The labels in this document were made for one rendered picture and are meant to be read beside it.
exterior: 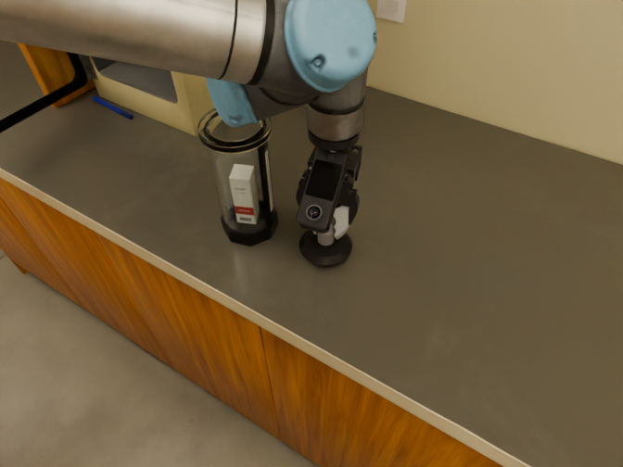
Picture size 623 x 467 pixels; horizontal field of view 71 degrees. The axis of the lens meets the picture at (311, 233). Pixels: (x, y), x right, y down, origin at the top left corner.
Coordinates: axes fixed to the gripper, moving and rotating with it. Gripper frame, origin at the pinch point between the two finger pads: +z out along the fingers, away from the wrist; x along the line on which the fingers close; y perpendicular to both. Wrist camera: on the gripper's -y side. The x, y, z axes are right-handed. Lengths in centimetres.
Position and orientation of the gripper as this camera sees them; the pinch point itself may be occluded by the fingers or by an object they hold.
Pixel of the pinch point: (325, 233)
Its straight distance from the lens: 72.9
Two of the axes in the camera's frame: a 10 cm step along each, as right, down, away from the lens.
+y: 2.8, -7.2, 6.3
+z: 0.0, 6.5, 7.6
